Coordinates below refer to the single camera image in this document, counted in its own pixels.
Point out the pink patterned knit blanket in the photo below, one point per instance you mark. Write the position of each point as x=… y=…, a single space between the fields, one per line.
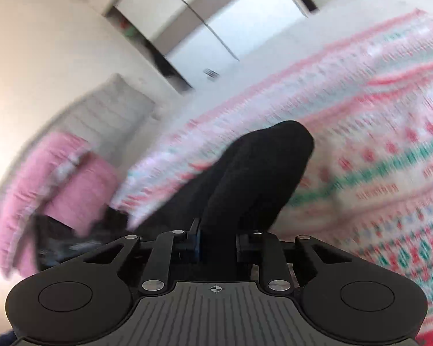
x=364 y=133

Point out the white wardrobe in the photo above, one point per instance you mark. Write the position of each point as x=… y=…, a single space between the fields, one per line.
x=202 y=10

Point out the white bed sheet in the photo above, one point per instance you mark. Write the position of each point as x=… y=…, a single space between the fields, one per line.
x=292 y=43

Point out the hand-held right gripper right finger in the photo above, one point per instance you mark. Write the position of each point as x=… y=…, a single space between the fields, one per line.
x=243 y=245

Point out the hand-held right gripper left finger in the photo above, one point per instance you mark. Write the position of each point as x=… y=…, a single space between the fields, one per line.
x=197 y=245

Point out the pink pillow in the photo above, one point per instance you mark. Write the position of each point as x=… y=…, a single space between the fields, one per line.
x=50 y=180

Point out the grey pillow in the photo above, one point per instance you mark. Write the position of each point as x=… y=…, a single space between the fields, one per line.
x=108 y=111

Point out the black pants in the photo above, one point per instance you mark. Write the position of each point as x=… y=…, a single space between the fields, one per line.
x=259 y=173

